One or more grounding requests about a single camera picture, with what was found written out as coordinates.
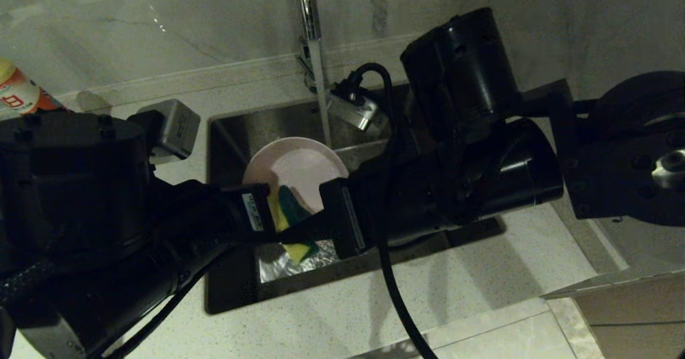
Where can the orange white dish soap bottle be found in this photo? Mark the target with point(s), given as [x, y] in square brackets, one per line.
[18, 94]

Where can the stainless steel sink basin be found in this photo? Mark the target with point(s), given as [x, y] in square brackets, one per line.
[230, 273]

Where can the green and yellow sponge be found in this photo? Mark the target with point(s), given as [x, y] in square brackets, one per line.
[286, 209]

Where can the chrome faucet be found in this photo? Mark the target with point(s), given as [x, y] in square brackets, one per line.
[307, 6]

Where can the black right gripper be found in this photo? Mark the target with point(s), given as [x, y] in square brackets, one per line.
[396, 204]

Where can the beige wooden cabinet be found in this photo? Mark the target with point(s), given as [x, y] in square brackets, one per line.
[637, 321]

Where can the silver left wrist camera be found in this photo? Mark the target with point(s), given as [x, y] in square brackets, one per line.
[171, 129]

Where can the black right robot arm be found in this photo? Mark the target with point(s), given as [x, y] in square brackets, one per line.
[465, 65]

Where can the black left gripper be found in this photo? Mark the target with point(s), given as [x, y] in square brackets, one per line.
[214, 214]

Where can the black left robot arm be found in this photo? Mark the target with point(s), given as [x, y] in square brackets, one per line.
[69, 198]

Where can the pink plastic bowl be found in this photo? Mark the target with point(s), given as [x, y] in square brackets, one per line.
[299, 161]

